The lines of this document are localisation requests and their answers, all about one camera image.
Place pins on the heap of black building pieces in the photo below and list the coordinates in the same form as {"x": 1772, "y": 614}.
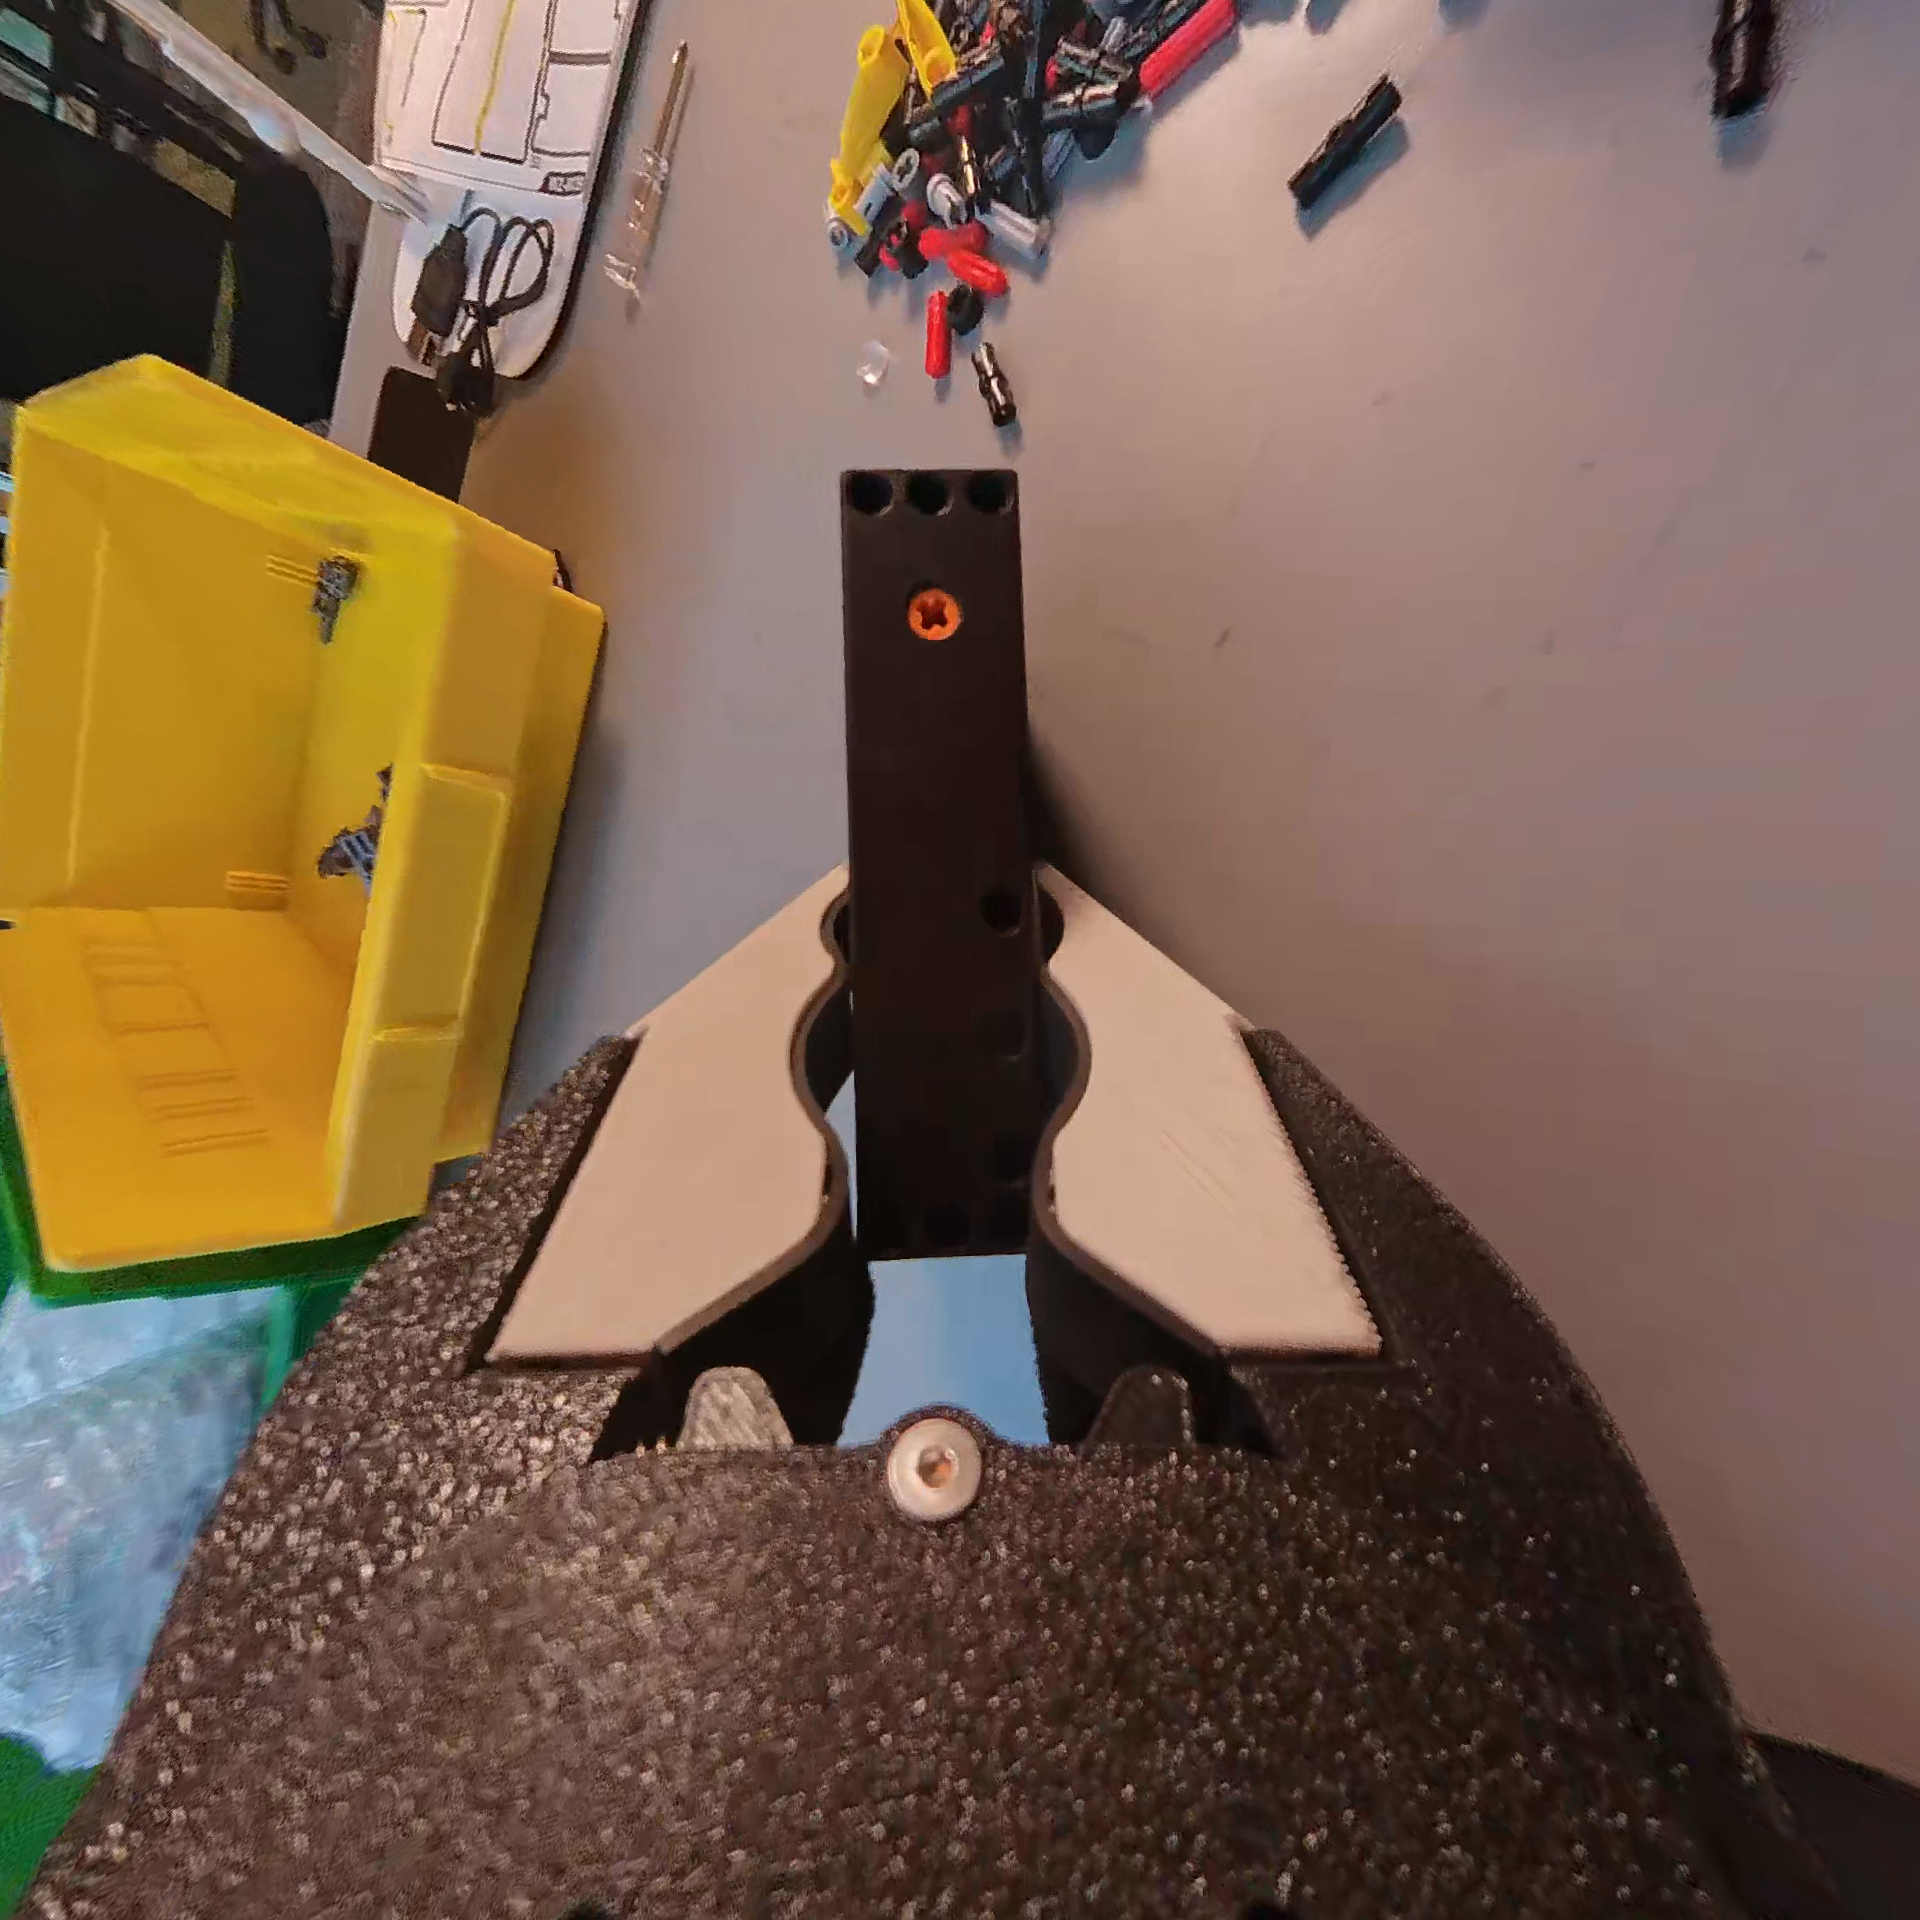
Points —
{"x": 353, "y": 839}

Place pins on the black perforated building block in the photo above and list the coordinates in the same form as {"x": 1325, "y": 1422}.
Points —
{"x": 938, "y": 826}

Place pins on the black connector pin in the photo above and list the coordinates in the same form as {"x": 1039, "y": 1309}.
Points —
{"x": 993, "y": 386}
{"x": 1740, "y": 53}
{"x": 1346, "y": 142}

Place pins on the black box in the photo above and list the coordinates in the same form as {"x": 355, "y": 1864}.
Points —
{"x": 428, "y": 435}

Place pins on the yellow storage bin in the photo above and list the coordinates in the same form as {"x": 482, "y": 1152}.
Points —
{"x": 195, "y": 902}

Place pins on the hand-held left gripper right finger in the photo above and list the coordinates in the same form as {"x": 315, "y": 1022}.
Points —
{"x": 1201, "y": 1200}

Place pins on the clear plastic-wrapped bundle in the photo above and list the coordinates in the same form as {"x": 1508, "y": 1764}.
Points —
{"x": 119, "y": 1500}

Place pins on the pile of small building pieces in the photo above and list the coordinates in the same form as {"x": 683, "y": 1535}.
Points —
{"x": 1003, "y": 136}

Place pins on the green storage bin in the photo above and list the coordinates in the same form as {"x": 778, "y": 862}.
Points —
{"x": 181, "y": 1277}

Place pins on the black chair armrest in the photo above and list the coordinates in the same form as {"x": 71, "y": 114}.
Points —
{"x": 1844, "y": 1846}

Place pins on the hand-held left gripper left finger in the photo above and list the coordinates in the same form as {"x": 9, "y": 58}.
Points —
{"x": 674, "y": 1200}

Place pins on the grey desk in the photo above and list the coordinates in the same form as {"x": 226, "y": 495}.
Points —
{"x": 1424, "y": 750}

